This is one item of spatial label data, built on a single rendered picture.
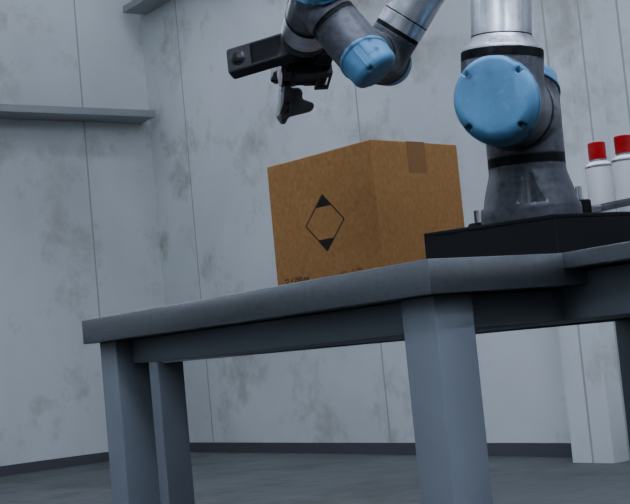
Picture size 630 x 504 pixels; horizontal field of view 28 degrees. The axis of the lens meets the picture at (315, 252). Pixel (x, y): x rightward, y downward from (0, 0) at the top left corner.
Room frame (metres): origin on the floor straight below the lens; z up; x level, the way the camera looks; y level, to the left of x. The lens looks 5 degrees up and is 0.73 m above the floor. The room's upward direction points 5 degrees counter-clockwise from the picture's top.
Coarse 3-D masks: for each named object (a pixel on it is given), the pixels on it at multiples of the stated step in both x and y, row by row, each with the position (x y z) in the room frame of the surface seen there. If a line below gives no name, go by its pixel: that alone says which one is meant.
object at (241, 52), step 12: (276, 36) 1.95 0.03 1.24; (240, 48) 1.97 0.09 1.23; (252, 48) 1.96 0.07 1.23; (264, 48) 1.95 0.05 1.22; (276, 48) 1.94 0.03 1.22; (228, 60) 1.97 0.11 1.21; (240, 60) 1.96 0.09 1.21; (252, 60) 1.95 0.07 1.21; (264, 60) 1.95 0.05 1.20; (276, 60) 1.94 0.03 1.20; (288, 60) 1.95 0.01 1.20; (228, 72) 1.97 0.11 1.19; (240, 72) 1.96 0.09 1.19; (252, 72) 1.97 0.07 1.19
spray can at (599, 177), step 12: (588, 144) 2.36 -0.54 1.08; (600, 144) 2.35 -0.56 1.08; (600, 156) 2.35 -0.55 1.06; (588, 168) 2.35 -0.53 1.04; (600, 168) 2.34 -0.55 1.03; (588, 180) 2.36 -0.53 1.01; (600, 180) 2.34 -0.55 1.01; (612, 180) 2.35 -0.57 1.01; (588, 192) 2.36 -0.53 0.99; (600, 192) 2.34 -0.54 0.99; (612, 192) 2.34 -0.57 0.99
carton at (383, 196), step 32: (320, 160) 2.39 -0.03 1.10; (352, 160) 2.32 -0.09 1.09; (384, 160) 2.31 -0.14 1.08; (416, 160) 2.36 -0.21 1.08; (448, 160) 2.43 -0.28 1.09; (288, 192) 2.46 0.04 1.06; (320, 192) 2.39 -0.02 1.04; (352, 192) 2.33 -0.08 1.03; (384, 192) 2.30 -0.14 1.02; (416, 192) 2.36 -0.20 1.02; (448, 192) 2.42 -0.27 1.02; (288, 224) 2.47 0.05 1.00; (320, 224) 2.40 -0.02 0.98; (352, 224) 2.34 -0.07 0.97; (384, 224) 2.29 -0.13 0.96; (416, 224) 2.35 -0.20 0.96; (448, 224) 2.41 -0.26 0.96; (288, 256) 2.47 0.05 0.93; (320, 256) 2.41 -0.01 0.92; (352, 256) 2.34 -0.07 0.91; (384, 256) 2.29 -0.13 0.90; (416, 256) 2.35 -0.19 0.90
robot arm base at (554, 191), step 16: (496, 160) 1.85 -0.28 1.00; (512, 160) 1.83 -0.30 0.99; (528, 160) 1.82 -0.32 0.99; (544, 160) 1.82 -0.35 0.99; (560, 160) 1.84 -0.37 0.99; (496, 176) 1.85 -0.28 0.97; (512, 176) 1.83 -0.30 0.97; (528, 176) 1.82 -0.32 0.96; (544, 176) 1.82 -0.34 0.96; (560, 176) 1.83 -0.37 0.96; (496, 192) 1.84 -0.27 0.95; (512, 192) 1.82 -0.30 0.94; (528, 192) 1.82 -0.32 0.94; (544, 192) 1.81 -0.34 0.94; (560, 192) 1.82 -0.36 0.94; (496, 208) 1.83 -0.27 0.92; (512, 208) 1.81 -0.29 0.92; (528, 208) 1.81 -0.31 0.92; (544, 208) 1.80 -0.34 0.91; (560, 208) 1.81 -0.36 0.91; (576, 208) 1.83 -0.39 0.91
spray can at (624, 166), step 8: (616, 136) 2.30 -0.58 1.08; (624, 136) 2.29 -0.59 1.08; (616, 144) 2.30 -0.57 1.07; (624, 144) 2.29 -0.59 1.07; (616, 152) 2.30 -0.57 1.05; (624, 152) 2.30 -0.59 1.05; (616, 160) 2.29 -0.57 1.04; (624, 160) 2.29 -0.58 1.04; (616, 168) 2.30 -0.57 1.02; (624, 168) 2.29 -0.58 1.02; (616, 176) 2.30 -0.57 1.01; (624, 176) 2.29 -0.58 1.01; (616, 184) 2.30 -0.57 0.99; (624, 184) 2.29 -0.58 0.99; (616, 192) 2.30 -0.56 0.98; (624, 192) 2.29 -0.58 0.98; (624, 208) 2.29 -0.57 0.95
